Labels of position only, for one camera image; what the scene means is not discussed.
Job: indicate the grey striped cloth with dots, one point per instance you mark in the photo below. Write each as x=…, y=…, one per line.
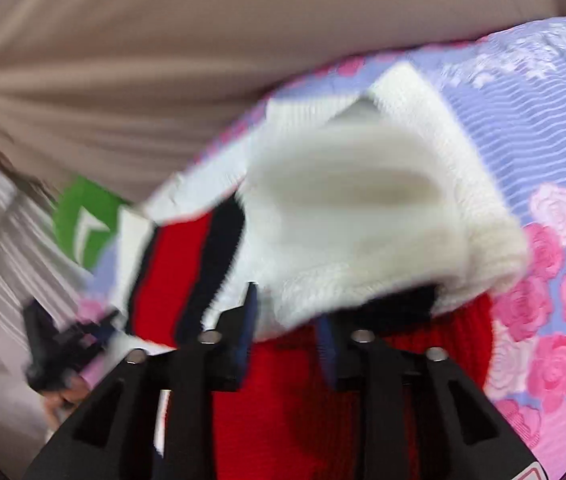
x=8, y=260

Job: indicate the white red striped knit sweater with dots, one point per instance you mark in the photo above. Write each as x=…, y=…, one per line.
x=363, y=220

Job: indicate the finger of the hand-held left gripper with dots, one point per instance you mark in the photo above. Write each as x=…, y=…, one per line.
x=95, y=332

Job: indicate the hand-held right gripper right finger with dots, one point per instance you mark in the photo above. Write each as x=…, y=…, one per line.
x=326, y=352

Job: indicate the green pillow with white mark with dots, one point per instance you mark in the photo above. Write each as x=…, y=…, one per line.
x=70, y=220

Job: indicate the pink purple floral blanket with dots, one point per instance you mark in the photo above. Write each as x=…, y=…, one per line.
x=513, y=135

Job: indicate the beige draped sheet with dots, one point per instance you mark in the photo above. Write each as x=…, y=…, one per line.
x=213, y=60

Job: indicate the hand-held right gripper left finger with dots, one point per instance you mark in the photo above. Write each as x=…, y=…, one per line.
x=243, y=342

